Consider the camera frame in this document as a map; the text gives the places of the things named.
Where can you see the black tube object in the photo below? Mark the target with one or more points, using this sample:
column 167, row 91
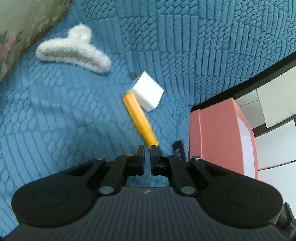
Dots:
column 178, row 150

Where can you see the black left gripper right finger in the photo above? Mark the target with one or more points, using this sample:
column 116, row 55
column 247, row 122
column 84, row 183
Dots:
column 226, row 196

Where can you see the pink storage box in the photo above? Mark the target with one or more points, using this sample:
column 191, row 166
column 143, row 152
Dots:
column 220, row 134

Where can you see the floral green cushion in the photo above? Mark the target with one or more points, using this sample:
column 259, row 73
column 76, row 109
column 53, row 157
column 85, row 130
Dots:
column 23, row 23

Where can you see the blue textured sofa cover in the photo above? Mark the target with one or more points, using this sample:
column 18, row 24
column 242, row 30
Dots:
column 55, row 115

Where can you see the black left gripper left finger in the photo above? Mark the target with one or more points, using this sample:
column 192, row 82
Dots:
column 67, row 196

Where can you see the yellow plastic screwdriver handle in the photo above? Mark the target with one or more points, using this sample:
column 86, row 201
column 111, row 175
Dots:
column 140, row 120

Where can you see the white cube block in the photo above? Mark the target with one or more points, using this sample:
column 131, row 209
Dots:
column 147, row 91

